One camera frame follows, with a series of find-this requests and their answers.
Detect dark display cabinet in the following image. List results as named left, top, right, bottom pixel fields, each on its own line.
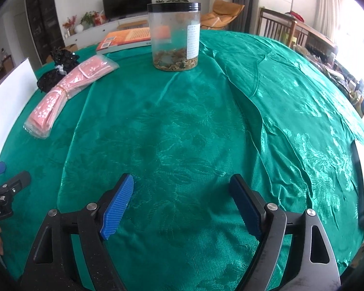
left=26, top=0, right=64, bottom=64

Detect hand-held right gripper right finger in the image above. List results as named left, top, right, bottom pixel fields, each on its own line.
left=229, top=174, right=342, bottom=291

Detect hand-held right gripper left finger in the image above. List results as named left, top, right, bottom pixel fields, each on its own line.
left=20, top=173, right=134, bottom=291

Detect red cloth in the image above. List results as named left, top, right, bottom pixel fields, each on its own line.
left=285, top=10, right=305, bottom=23

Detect clear jar with black lid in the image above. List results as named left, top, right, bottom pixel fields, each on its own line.
left=147, top=2, right=202, bottom=72

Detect wooden chair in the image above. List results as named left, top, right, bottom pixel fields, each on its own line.
left=257, top=8, right=298, bottom=49

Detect white board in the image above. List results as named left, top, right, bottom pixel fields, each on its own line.
left=0, top=57, right=38, bottom=170

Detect orange book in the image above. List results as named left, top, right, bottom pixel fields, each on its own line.
left=96, top=27, right=152, bottom=56

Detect green patterned tablecloth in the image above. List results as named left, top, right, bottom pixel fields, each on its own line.
left=0, top=30, right=364, bottom=291

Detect black lace cloth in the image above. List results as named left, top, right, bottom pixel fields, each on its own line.
left=38, top=48, right=79, bottom=93

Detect white television cabinet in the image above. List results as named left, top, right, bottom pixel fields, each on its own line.
left=64, top=15, right=149, bottom=47

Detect cluttered windowsill goods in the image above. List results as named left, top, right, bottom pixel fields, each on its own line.
left=294, top=44, right=364, bottom=122

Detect red flower arrangement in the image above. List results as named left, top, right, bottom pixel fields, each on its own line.
left=62, top=15, right=78, bottom=37

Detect pink floral packet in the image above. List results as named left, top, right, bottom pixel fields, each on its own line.
left=24, top=56, right=120, bottom=140

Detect black television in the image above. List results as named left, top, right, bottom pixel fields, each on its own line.
left=102, top=0, right=152, bottom=19

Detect orange lounge chair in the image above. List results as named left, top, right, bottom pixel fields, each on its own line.
left=200, top=0, right=245, bottom=31

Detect leafy green houseplant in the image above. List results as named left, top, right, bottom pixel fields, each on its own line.
left=80, top=11, right=99, bottom=28

